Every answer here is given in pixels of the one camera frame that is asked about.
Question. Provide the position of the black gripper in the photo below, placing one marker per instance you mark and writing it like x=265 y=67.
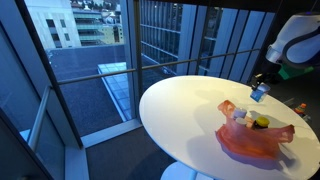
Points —
x=271 y=72

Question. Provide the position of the blue object with white cap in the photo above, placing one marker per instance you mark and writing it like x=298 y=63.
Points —
x=259 y=94

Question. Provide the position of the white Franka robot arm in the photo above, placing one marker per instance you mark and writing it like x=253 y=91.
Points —
x=300 y=36

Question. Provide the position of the orange plastic bag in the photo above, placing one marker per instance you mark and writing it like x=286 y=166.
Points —
x=250 y=141

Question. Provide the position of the dark jar with yellow lid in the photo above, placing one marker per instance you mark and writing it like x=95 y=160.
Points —
x=261 y=122

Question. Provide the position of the small white capped container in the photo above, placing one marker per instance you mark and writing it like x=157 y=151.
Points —
x=241 y=121

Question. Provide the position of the small orange bottle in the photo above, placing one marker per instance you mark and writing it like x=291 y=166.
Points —
x=301 y=109

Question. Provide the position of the horizontal metal handrail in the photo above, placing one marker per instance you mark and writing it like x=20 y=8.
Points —
x=100 y=75

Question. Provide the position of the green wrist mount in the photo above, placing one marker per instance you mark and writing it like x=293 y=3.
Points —
x=295 y=71

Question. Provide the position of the white table pedestal base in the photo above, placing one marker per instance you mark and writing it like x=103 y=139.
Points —
x=178 y=172

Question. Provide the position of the slanted metal handrail post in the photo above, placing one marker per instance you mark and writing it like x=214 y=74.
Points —
x=38 y=118

